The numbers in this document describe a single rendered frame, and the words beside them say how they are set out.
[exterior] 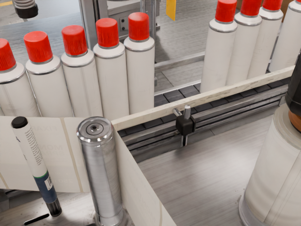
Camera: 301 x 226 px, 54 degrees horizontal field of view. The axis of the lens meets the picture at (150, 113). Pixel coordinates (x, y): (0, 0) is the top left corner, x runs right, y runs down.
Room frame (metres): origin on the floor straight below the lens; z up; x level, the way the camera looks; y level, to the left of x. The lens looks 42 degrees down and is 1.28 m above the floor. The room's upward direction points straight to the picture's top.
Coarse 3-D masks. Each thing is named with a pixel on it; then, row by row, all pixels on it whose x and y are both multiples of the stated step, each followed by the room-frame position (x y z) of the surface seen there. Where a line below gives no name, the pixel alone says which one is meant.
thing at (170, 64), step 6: (192, 54) 0.54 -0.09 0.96; (198, 54) 0.54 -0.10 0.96; (204, 54) 0.54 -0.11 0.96; (174, 60) 0.51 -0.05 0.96; (180, 60) 0.51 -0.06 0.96; (186, 60) 0.52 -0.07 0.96; (192, 60) 0.52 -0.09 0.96; (198, 60) 0.53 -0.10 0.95; (156, 66) 0.49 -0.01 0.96; (162, 66) 0.49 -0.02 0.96; (168, 66) 0.50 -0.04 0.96; (174, 66) 0.51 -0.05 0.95; (156, 72) 0.49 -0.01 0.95; (36, 102) 0.39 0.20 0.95
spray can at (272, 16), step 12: (264, 0) 0.56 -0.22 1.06; (276, 0) 0.54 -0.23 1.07; (264, 12) 0.55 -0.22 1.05; (276, 12) 0.54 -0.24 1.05; (264, 24) 0.54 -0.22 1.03; (276, 24) 0.54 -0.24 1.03; (264, 36) 0.54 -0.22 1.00; (276, 36) 0.55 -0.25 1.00; (264, 48) 0.53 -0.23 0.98; (252, 60) 0.54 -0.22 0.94; (264, 60) 0.54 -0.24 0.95; (252, 72) 0.54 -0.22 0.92; (264, 72) 0.54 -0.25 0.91
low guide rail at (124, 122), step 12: (276, 72) 0.54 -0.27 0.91; (288, 72) 0.55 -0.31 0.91; (240, 84) 0.50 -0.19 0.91; (252, 84) 0.51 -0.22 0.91; (264, 84) 0.52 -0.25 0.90; (192, 96) 0.46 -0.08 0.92; (204, 96) 0.46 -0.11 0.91; (216, 96) 0.47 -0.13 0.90; (156, 108) 0.42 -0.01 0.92; (168, 108) 0.42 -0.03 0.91; (180, 108) 0.43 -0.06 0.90; (120, 120) 0.39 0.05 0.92; (132, 120) 0.39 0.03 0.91; (144, 120) 0.40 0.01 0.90
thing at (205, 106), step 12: (276, 84) 0.54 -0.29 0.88; (156, 96) 0.50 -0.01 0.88; (168, 96) 0.50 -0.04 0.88; (180, 96) 0.50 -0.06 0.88; (228, 96) 0.50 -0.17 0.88; (240, 96) 0.50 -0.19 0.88; (192, 108) 0.46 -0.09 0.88; (204, 108) 0.46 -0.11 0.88; (156, 120) 0.42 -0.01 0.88; (168, 120) 0.42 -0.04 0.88; (120, 132) 0.39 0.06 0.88; (132, 132) 0.39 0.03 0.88
